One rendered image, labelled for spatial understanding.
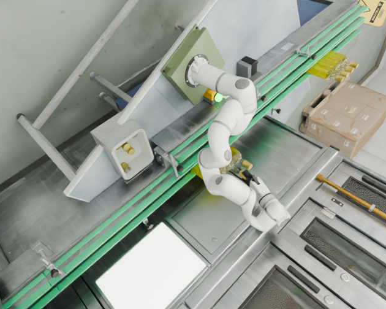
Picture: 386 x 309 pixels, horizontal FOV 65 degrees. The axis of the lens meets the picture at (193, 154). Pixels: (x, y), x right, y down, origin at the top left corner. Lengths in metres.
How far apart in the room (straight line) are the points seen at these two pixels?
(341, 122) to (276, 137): 3.45
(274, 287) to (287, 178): 0.57
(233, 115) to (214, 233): 0.60
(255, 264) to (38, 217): 1.17
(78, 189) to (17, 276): 0.42
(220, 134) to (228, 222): 0.55
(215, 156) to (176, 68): 0.44
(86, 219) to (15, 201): 0.67
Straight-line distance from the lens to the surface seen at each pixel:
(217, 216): 1.54
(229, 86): 1.27
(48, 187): 1.99
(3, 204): 2.08
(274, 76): 1.84
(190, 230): 1.52
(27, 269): 1.51
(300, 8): 2.52
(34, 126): 1.87
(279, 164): 1.77
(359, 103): 5.67
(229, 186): 1.15
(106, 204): 1.49
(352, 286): 1.54
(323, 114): 5.36
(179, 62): 1.35
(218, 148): 1.10
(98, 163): 1.42
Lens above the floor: 1.73
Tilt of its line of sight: 32 degrees down
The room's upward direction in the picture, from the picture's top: 126 degrees clockwise
